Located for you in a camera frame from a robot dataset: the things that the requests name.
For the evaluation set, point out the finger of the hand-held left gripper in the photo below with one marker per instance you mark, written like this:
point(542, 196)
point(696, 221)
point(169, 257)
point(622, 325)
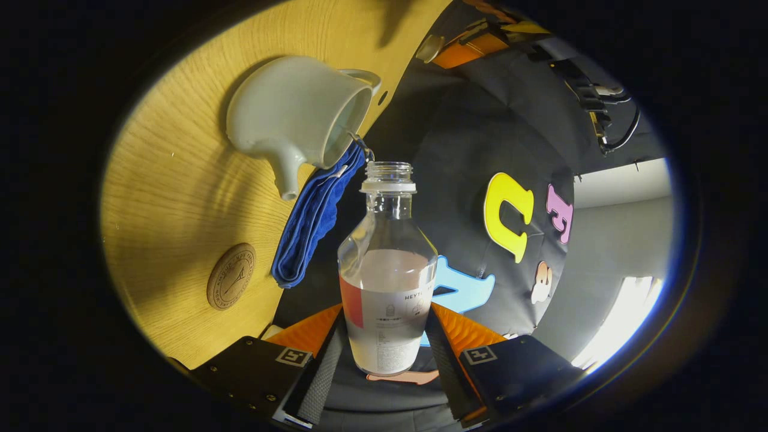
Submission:
point(495, 12)
point(474, 48)

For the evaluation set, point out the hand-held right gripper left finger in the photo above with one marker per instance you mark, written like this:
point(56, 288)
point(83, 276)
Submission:
point(321, 378)

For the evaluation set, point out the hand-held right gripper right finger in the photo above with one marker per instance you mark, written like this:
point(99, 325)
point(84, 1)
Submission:
point(444, 372)

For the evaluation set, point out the clear plastic water bottle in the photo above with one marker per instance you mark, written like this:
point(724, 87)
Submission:
point(387, 288)

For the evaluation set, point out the round wooden coaster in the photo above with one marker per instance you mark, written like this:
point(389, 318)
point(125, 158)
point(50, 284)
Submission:
point(231, 276)

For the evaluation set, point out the white ceramic teacup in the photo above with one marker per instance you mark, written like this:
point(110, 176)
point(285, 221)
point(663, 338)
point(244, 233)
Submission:
point(288, 114)

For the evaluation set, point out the folded blue towel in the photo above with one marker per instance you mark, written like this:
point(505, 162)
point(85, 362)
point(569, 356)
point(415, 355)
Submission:
point(306, 234)

